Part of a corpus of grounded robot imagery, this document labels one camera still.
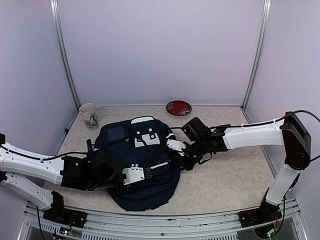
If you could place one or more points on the red floral plate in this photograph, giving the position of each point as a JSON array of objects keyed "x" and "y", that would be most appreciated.
[{"x": 178, "y": 108}]

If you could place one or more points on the aluminium corner post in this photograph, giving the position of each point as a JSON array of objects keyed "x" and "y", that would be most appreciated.
[
  {"x": 258, "y": 53},
  {"x": 54, "y": 5}
]

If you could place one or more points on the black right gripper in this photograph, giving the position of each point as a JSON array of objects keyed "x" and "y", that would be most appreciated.
[{"x": 188, "y": 164}]

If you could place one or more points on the right aluminium corner post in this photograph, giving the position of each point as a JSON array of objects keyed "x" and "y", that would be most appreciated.
[{"x": 258, "y": 53}]

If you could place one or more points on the metal front rail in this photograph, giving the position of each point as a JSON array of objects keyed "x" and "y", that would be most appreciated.
[{"x": 101, "y": 225}]

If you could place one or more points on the white ceramic mug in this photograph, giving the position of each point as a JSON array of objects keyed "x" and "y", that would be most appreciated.
[{"x": 91, "y": 114}]

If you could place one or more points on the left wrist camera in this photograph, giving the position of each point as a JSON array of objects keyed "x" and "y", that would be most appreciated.
[{"x": 136, "y": 174}]

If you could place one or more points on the navy blue backpack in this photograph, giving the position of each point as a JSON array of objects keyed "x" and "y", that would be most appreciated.
[{"x": 141, "y": 141}]

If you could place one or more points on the left aluminium corner post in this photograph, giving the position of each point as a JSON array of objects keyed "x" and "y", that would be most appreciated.
[{"x": 54, "y": 5}]

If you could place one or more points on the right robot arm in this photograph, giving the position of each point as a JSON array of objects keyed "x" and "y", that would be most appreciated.
[{"x": 287, "y": 131}]

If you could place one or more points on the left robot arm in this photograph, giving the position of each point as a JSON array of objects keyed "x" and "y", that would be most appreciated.
[{"x": 99, "y": 169}]

